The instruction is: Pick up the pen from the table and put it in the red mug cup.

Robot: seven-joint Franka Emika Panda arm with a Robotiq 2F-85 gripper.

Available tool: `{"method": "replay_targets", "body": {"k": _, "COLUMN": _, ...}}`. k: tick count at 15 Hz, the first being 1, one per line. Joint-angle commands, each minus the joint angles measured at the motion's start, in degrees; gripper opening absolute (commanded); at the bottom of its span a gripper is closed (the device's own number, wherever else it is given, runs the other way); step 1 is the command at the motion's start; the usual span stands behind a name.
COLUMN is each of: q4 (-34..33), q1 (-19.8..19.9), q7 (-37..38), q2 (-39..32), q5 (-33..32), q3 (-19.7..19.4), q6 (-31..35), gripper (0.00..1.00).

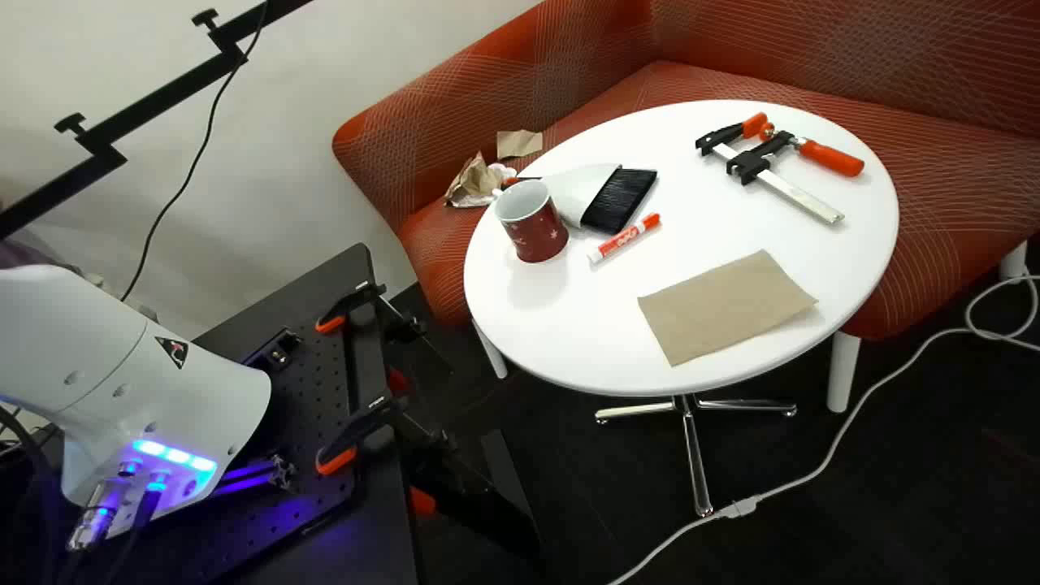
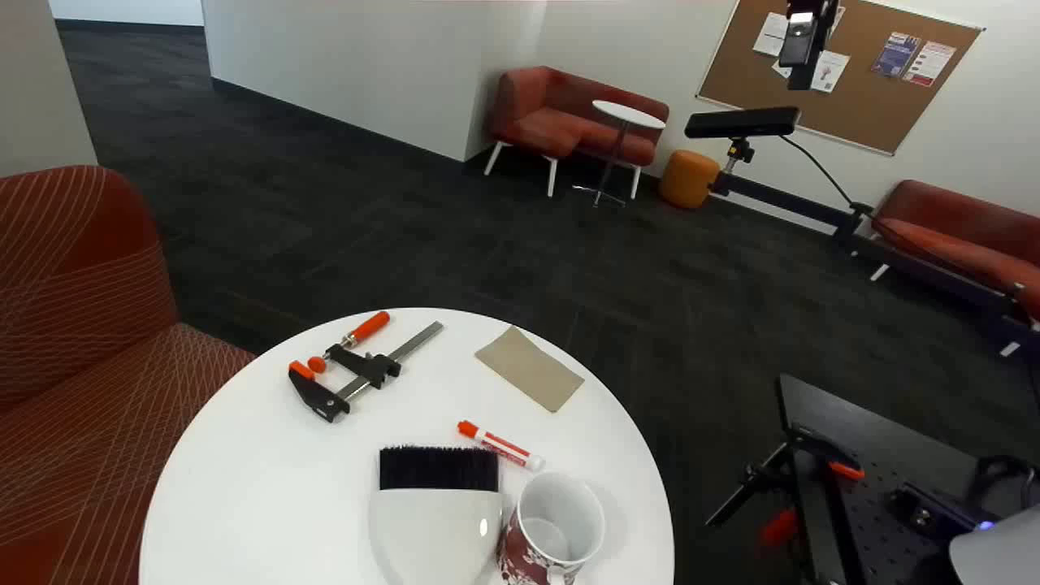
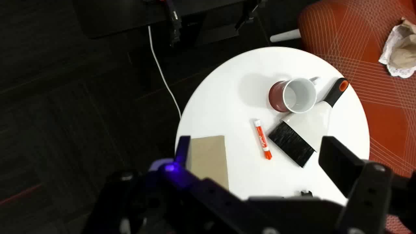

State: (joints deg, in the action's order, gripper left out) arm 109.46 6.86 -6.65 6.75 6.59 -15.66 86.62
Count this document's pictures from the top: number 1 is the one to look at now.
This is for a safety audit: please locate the red Expo marker pen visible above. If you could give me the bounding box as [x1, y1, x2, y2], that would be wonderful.
[587, 213, 664, 267]

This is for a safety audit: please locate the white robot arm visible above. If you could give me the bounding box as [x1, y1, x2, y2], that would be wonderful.
[0, 265, 272, 550]

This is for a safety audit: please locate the black perforated robot base table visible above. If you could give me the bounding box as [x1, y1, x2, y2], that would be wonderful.
[0, 241, 423, 585]

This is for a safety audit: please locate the red white-dotted mug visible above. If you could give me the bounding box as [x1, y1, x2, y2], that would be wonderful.
[493, 184, 570, 265]

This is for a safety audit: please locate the round white table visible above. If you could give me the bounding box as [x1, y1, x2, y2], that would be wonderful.
[463, 97, 905, 519]

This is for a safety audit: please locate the crumpled paper wrapper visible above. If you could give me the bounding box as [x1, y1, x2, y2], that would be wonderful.
[446, 154, 516, 209]

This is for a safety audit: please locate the small brown paper scrap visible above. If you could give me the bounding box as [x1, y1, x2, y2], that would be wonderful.
[497, 131, 544, 159]

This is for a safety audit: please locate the orange clamp on base upper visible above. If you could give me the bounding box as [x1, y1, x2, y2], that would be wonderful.
[314, 281, 425, 341]

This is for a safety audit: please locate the orange clamp on base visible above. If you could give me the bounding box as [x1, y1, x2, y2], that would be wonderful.
[312, 397, 473, 479]
[314, 281, 425, 341]

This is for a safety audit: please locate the brown paper sheet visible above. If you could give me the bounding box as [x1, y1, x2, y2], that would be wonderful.
[636, 250, 816, 367]

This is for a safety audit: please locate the orange clamp on base lower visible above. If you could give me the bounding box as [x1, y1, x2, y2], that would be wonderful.
[312, 397, 473, 479]

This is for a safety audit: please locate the red-orange sofa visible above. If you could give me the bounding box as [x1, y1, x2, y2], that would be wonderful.
[330, 0, 1040, 341]

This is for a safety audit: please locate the orange-handled bar clamp near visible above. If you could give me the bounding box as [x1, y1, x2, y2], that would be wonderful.
[725, 131, 866, 227]

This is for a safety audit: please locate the orange-handled bar clamp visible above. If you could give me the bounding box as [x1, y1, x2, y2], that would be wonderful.
[694, 114, 793, 155]
[725, 131, 866, 227]

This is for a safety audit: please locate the orange-handled bar clamp far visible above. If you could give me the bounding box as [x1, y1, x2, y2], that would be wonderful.
[694, 114, 793, 155]

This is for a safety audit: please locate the black hanging cable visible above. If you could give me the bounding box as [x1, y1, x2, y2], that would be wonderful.
[117, 0, 272, 307]

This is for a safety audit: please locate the black camera mount rail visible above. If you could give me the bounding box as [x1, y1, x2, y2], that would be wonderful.
[0, 0, 308, 239]

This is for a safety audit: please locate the white cable on floor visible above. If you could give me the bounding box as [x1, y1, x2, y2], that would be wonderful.
[608, 269, 1040, 585]

